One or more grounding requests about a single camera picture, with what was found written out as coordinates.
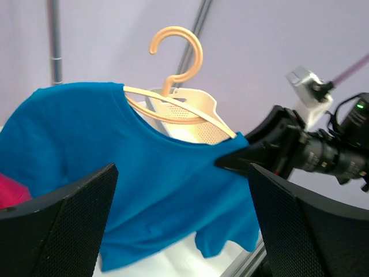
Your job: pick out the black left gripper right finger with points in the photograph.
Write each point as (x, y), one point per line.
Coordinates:
(305, 233)

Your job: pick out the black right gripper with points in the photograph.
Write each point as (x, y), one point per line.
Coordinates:
(315, 152)

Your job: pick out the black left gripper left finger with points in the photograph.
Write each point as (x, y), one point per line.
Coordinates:
(59, 233)

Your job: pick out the blue t shirt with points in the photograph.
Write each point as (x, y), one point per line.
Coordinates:
(166, 188)

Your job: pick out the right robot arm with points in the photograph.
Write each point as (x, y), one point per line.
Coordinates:
(280, 144)

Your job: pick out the pink t shirt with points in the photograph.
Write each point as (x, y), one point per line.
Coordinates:
(12, 193)

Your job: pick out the cream laundry basket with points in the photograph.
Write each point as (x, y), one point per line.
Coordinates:
(203, 133)

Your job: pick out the metal clothes rack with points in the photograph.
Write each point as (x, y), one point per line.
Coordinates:
(54, 34)

